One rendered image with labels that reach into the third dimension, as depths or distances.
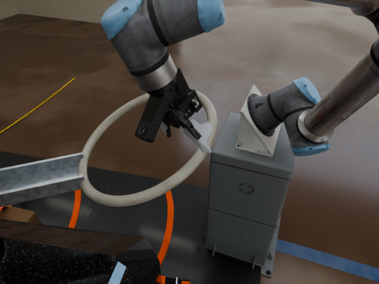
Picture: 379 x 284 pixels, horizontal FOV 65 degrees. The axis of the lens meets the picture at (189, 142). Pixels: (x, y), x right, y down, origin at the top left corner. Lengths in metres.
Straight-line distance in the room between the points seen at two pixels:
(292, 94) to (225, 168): 0.48
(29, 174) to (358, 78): 1.05
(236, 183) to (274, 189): 0.19
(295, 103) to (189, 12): 0.90
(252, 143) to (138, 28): 1.01
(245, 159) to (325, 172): 1.46
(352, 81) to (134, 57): 0.67
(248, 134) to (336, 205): 1.32
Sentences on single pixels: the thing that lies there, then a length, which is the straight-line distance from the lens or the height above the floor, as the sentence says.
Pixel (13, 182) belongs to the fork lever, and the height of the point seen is 1.10.
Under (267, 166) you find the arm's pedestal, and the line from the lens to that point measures 1.44.
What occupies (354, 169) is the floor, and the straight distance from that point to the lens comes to 2.97.
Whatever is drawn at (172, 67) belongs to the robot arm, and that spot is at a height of 1.54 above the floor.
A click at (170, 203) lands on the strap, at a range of 2.32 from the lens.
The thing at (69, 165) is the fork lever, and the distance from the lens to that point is 1.08.
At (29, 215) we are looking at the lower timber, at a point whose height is 0.14.
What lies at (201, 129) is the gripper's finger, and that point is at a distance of 0.70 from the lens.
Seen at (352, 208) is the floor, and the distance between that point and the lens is 2.62.
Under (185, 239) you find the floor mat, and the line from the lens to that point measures 2.13.
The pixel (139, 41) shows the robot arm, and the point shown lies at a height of 1.60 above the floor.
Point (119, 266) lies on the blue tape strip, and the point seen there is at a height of 0.83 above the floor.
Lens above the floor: 1.79
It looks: 38 degrees down
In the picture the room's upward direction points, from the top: straight up
